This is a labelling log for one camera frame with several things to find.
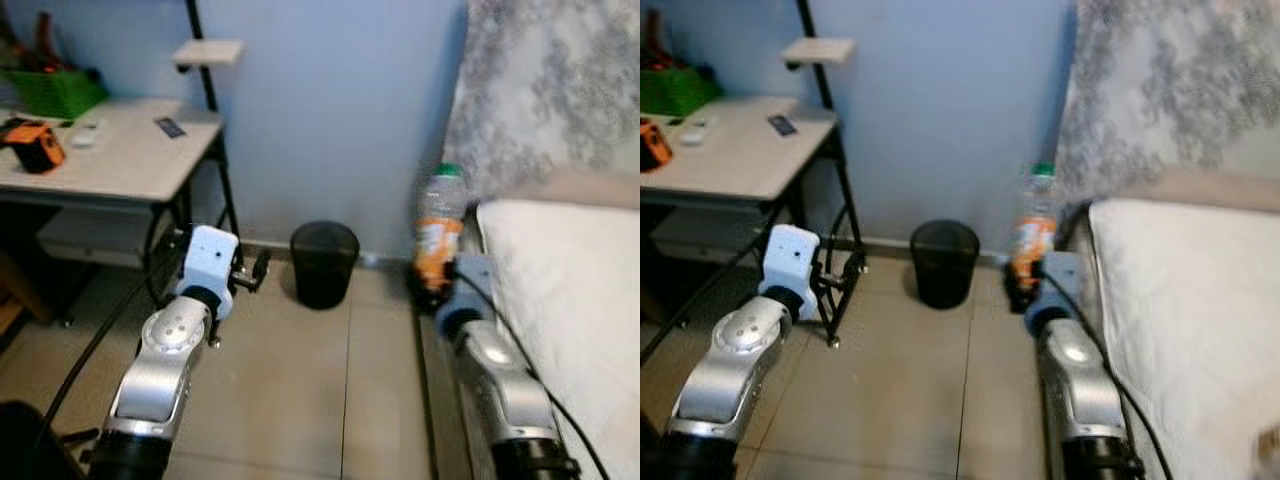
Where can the grey floral patterned pillow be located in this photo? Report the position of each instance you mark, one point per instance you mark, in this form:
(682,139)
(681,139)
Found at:
(545,90)
(1165,90)

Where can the white desk with black frame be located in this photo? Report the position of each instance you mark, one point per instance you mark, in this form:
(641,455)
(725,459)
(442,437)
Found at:
(740,155)
(120,160)

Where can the green plastic basket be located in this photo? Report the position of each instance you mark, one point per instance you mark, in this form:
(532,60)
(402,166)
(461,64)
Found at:
(675,90)
(55,92)

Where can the brown bottle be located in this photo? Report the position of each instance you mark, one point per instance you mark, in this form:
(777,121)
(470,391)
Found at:
(655,35)
(45,40)

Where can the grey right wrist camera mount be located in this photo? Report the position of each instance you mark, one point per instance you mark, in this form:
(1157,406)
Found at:
(475,275)
(1062,272)

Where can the white quilted mattress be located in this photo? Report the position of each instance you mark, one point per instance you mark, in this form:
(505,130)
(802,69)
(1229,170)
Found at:
(570,320)
(1180,320)

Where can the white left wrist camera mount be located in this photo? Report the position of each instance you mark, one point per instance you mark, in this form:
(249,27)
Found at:
(208,258)
(790,258)

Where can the small dark card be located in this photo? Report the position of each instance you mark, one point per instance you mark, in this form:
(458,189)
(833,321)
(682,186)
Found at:
(782,125)
(170,127)

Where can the grey desk drawer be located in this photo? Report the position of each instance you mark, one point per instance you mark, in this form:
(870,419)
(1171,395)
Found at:
(700,235)
(95,240)

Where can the plastic bottle with orange label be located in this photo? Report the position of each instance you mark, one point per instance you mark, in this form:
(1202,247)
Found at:
(440,215)
(1035,215)

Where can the small white shelf board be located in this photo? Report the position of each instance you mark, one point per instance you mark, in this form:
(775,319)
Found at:
(835,50)
(225,53)

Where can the black mesh waste bin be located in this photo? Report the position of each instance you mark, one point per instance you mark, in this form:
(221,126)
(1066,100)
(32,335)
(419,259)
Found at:
(945,265)
(325,265)

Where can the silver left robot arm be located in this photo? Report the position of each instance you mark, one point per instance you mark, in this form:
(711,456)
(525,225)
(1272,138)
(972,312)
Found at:
(745,370)
(165,370)

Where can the black metal shelf post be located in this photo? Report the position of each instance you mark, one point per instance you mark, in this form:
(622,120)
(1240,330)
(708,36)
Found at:
(192,20)
(803,15)

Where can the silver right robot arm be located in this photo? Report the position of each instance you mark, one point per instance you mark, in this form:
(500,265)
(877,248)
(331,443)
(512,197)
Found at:
(1075,385)
(500,380)

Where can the small white remote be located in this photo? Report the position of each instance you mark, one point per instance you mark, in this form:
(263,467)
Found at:
(695,135)
(85,136)

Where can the orange and black device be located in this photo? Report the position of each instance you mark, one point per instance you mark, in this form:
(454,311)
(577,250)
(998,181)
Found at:
(35,148)
(652,145)

